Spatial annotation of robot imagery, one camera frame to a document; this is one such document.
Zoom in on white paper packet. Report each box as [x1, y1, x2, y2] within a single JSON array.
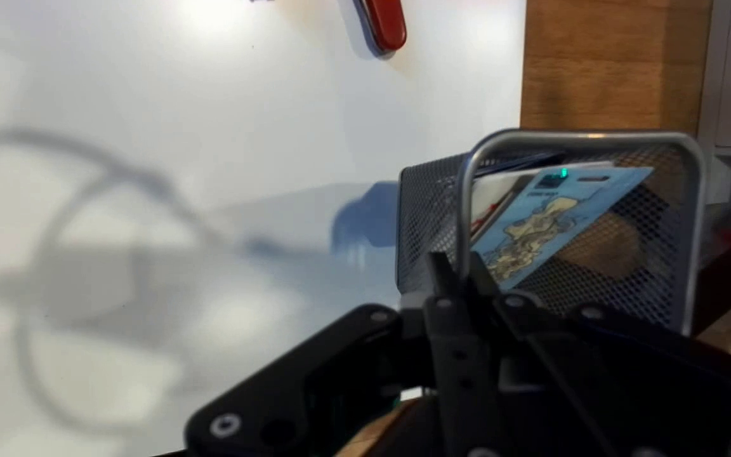
[[470, 159, 558, 233]]

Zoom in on light blue sachet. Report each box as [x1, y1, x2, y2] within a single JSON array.
[[466, 163, 656, 289]]

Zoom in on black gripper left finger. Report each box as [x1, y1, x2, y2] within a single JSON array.
[[182, 249, 479, 457]]

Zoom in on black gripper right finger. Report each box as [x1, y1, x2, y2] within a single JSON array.
[[465, 251, 731, 457]]

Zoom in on black mesh basket with sachet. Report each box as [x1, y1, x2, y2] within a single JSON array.
[[397, 127, 711, 337]]

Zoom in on red pocket knife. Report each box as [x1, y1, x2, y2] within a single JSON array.
[[351, 0, 411, 58]]

